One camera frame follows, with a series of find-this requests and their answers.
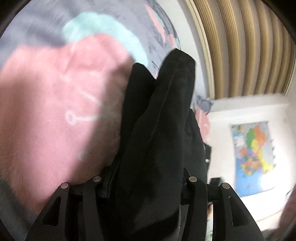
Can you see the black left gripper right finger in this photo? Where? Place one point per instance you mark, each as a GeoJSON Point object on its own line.
{"type": "Point", "coordinates": [231, 218]}

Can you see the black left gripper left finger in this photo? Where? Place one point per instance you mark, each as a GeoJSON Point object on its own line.
{"type": "Point", "coordinates": [70, 214]}

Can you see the black jacket with white lettering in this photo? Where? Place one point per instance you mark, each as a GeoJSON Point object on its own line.
{"type": "Point", "coordinates": [159, 140]}

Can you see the pink pillow with white print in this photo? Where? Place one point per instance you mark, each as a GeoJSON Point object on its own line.
{"type": "Point", "coordinates": [203, 123]}

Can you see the grey cat-ear cushion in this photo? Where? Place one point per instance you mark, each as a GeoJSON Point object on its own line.
{"type": "Point", "coordinates": [204, 104]}

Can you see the striped brown window blind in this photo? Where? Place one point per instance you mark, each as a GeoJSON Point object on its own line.
{"type": "Point", "coordinates": [248, 46]}

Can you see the grey floral plush blanket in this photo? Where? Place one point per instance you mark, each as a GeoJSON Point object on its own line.
{"type": "Point", "coordinates": [64, 70]}

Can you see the colourful wall map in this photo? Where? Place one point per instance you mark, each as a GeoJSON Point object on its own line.
{"type": "Point", "coordinates": [254, 158]}

